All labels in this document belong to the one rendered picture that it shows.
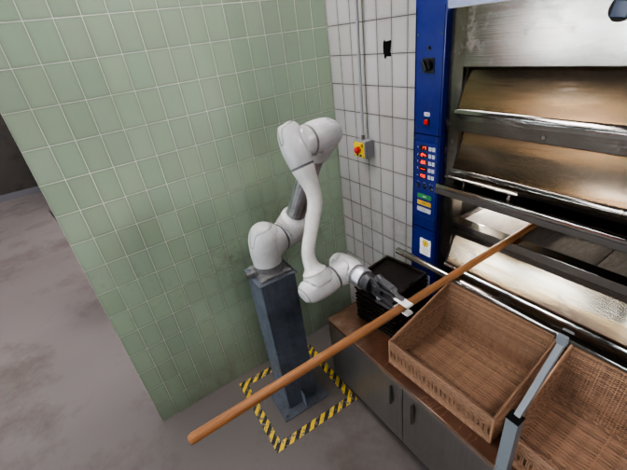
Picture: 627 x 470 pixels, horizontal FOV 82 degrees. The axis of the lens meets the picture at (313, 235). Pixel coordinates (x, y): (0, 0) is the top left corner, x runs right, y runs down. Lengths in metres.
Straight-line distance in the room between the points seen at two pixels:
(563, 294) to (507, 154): 0.62
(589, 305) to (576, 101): 0.78
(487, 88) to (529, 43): 0.21
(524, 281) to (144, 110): 1.89
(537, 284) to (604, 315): 0.25
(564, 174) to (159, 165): 1.75
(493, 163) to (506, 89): 0.29
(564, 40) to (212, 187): 1.64
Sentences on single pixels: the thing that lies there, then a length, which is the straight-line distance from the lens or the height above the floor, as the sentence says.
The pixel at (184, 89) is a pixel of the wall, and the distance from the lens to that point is 1.98.
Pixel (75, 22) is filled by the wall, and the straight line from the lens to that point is 1.91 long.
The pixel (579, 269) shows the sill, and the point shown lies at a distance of 1.73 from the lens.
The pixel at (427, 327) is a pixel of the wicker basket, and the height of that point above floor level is 0.63.
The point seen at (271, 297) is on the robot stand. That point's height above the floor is 0.90.
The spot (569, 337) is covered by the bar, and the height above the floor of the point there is 1.17.
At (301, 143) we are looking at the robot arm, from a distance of 1.45.
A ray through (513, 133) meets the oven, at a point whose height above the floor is 1.65.
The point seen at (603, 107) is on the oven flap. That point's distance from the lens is 1.51.
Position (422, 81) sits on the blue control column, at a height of 1.83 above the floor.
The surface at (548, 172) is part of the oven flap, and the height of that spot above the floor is 1.53.
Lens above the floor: 2.09
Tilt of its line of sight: 29 degrees down
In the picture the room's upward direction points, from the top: 8 degrees counter-clockwise
